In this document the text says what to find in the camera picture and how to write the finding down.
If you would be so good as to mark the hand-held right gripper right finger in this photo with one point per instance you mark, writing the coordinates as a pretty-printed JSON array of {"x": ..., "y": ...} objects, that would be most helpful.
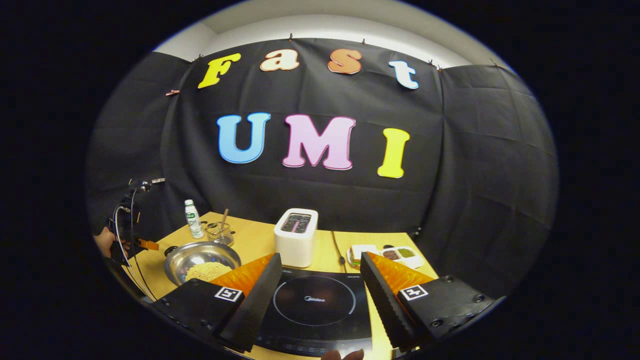
[{"x": 387, "y": 305}]

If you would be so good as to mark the black backdrop cloth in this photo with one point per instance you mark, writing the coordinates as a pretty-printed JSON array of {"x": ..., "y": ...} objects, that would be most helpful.
[{"x": 320, "y": 195}]

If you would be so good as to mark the black induction cooktop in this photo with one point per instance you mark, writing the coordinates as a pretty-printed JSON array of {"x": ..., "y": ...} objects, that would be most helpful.
[{"x": 315, "y": 300}]

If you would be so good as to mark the slice of bread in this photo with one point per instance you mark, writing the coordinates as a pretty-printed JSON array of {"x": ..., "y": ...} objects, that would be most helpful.
[{"x": 362, "y": 252}]

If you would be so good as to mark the white tray of beans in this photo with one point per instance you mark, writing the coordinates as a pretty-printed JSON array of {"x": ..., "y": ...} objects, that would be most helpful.
[{"x": 402, "y": 255}]

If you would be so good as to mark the pile of soybeans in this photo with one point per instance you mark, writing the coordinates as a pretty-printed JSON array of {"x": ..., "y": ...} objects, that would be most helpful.
[{"x": 207, "y": 271}]

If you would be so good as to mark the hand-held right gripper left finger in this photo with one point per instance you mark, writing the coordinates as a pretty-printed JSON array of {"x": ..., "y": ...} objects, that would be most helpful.
[{"x": 250, "y": 310}]

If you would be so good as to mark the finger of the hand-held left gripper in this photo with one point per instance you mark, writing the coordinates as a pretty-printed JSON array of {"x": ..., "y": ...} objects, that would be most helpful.
[{"x": 148, "y": 245}]

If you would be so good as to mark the white bottle with green label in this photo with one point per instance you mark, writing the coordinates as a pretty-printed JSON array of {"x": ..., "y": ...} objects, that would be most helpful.
[{"x": 194, "y": 222}]

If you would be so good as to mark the white toaster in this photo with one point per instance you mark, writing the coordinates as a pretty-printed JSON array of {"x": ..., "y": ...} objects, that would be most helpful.
[{"x": 295, "y": 247}]

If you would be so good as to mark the wooden spoon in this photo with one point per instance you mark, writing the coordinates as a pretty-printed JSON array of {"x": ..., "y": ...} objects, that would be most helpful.
[{"x": 224, "y": 217}]

